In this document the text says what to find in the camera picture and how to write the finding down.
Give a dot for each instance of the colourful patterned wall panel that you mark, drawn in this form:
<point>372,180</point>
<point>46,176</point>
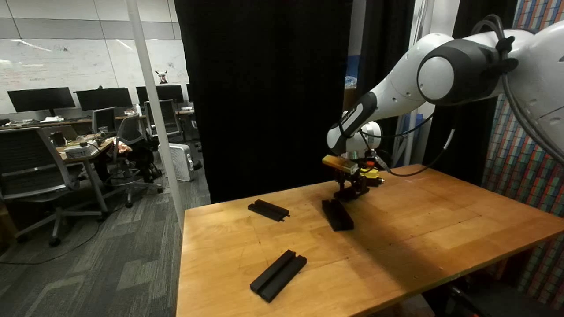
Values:
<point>520,169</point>

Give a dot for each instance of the wooden office desk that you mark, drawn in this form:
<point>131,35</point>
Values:
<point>85,153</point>

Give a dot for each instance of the white vertical pole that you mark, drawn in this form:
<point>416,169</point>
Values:
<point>147,69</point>

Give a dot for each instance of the black monitor right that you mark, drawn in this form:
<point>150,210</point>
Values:
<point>162,92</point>

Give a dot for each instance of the grey office chair left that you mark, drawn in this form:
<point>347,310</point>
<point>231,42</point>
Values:
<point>32,171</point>

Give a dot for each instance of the yellow emergency stop button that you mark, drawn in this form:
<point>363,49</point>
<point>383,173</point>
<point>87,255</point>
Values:
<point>372,174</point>

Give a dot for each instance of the black monitor middle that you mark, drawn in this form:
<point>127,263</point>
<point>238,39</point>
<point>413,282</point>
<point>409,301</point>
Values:
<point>104,97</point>

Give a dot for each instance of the black monitor left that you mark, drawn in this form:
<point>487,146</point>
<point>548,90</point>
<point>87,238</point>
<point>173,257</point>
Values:
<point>43,99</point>

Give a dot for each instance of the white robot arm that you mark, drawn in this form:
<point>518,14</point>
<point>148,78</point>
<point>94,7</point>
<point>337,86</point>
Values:
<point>525,67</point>

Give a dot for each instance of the beige wrist camera box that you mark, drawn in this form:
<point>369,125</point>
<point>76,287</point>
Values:
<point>340,164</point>

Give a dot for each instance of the black monitor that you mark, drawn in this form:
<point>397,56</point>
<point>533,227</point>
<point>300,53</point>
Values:
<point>104,97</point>
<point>43,99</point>
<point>162,92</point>

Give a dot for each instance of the long black pad front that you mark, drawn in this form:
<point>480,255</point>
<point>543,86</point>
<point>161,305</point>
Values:
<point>277,275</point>

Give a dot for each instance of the black chair front corner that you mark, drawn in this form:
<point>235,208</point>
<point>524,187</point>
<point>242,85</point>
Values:
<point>483,298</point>

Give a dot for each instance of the black curtain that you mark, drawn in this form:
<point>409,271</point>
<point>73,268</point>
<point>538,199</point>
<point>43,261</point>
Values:
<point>266,81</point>

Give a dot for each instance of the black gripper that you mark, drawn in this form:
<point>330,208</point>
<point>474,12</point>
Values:
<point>349,187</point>

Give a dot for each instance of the black office chair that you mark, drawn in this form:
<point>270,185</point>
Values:
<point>134,159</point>

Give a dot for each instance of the white computer tower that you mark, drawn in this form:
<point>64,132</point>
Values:
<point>182,160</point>

